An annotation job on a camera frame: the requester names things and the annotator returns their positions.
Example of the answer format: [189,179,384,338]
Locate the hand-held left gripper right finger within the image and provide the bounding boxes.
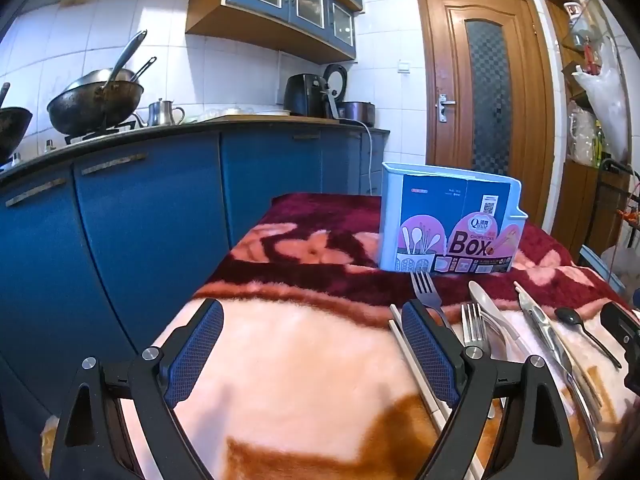
[401,299,581,480]

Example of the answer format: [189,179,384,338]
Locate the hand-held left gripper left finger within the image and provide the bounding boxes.
[47,298,225,480]

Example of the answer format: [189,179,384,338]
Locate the black spoon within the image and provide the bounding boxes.
[554,306,623,370]

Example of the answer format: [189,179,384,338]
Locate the silver metal fork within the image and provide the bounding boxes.
[460,303,508,361]

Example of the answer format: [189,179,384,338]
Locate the black-handled metal fork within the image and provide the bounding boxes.
[410,270,458,333]

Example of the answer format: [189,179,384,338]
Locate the light blue utensil holder box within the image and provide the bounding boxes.
[378,161,530,275]

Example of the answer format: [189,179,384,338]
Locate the light blue board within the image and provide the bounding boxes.
[580,245,626,291]

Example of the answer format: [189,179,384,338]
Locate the red and pink plush blanket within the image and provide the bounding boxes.
[40,192,632,480]

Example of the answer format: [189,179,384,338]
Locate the blue base cabinets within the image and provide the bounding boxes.
[0,127,388,461]

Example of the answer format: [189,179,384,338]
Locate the green bottle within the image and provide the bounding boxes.
[592,120,610,168]

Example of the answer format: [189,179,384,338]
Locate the white plastic bag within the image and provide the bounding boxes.
[571,35,631,161]

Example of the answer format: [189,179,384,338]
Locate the steel kettle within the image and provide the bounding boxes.
[132,98,186,128]

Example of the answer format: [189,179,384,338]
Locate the gas stove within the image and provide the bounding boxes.
[65,115,138,146]

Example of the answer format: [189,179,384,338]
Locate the wooden counter board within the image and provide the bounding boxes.
[200,115,362,124]

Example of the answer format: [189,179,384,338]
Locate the dark rice cooker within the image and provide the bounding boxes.
[322,63,377,127]

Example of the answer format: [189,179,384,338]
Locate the large dark wok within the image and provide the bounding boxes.
[47,67,146,136]

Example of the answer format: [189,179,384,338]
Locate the wooden door with glass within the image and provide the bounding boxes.
[415,0,556,231]

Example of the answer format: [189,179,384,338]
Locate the black air fryer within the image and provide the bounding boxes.
[283,74,341,121]

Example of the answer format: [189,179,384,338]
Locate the metal spatula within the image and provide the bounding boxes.
[132,56,157,83]

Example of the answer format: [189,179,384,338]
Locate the small dark wok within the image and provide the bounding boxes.
[0,82,33,161]

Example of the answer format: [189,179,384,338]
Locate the wooden shelf unit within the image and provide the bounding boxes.
[544,0,640,261]

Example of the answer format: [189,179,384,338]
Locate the metal ladle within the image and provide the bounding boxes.
[102,30,148,106]

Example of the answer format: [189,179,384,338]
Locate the white power cable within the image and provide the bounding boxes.
[362,121,376,196]

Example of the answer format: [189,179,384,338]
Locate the metal door handle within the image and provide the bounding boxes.
[435,94,457,123]

